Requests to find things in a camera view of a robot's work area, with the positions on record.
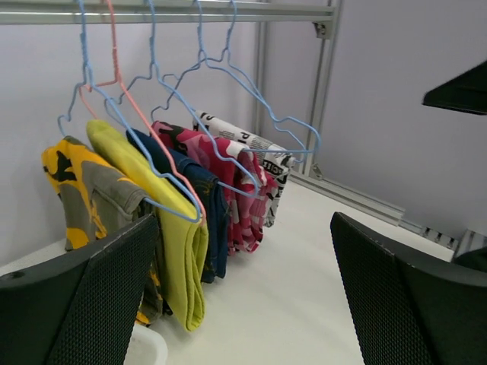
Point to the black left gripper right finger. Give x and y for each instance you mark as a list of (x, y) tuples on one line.
[(409, 307)]

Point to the yellow grey camouflage trousers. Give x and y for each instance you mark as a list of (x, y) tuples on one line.
[(97, 198)]

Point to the white newspaper print trousers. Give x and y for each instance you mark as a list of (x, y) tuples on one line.
[(271, 157)]

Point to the aluminium hanging rail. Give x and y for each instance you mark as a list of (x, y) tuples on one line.
[(136, 12)]

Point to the dark blue denim trousers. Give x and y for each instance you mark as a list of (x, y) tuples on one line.
[(205, 201)]

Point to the aluminium frame post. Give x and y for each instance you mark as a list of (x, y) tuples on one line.
[(293, 64)]

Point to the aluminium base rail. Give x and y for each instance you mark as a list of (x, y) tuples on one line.
[(469, 242)]

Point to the lime green trousers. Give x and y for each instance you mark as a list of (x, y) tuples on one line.
[(184, 243)]

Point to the white plastic basket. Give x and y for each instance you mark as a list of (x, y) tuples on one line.
[(146, 347)]

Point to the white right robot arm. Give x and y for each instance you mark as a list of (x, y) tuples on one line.
[(466, 93)]

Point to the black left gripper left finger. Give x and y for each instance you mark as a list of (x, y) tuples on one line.
[(80, 307)]

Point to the pink camouflage trousers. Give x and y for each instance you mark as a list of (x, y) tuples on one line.
[(247, 186)]

